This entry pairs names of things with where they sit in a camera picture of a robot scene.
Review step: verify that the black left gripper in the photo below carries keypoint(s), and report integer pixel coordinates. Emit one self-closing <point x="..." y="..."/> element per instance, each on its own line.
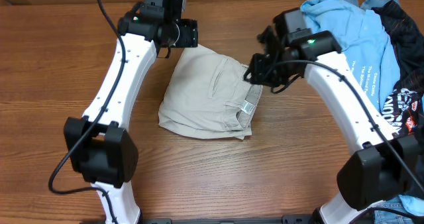
<point x="189" y="32"/>

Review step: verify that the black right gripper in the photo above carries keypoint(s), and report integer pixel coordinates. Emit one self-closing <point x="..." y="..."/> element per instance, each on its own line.
<point x="258" y="77"/>

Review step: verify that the beige shorts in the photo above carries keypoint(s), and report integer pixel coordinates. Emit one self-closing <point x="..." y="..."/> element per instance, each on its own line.
<point x="207" y="97"/>

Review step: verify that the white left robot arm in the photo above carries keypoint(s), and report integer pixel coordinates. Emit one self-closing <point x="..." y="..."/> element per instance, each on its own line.
<point x="99" y="145"/>

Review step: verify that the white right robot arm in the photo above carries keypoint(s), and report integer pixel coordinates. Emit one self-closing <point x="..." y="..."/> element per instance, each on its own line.
<point x="381" y="161"/>

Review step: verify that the light blue t-shirt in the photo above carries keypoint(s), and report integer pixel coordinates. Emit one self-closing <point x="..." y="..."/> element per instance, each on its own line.
<point x="364" y="41"/>

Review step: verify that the dark printed t-shirt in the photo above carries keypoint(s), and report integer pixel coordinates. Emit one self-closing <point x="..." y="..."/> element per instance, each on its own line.
<point x="403" y="108"/>

